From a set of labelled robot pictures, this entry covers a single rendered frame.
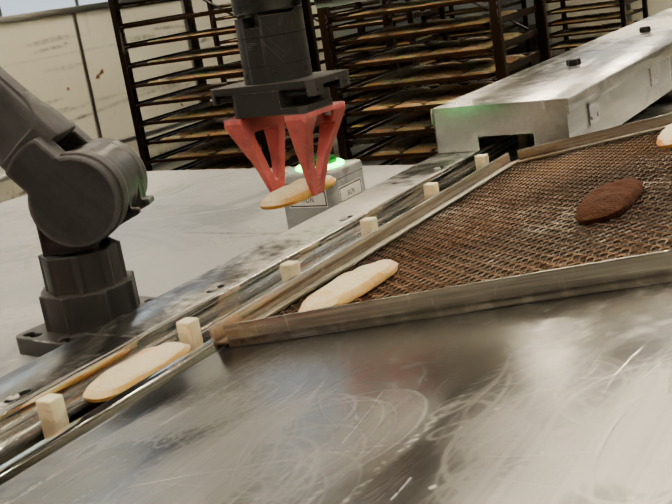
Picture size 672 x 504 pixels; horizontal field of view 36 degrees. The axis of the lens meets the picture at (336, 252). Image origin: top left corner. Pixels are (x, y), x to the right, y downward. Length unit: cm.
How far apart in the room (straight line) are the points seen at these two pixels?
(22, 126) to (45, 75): 584
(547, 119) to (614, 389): 90
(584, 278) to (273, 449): 18
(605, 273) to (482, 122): 80
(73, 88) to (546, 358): 651
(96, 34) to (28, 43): 59
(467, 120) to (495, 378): 89
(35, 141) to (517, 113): 62
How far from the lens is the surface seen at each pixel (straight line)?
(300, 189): 87
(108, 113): 709
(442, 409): 41
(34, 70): 668
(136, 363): 73
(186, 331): 77
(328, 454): 40
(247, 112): 86
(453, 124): 131
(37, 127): 90
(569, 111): 126
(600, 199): 68
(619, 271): 51
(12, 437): 69
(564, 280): 52
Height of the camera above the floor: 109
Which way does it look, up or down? 14 degrees down
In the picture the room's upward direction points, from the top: 9 degrees counter-clockwise
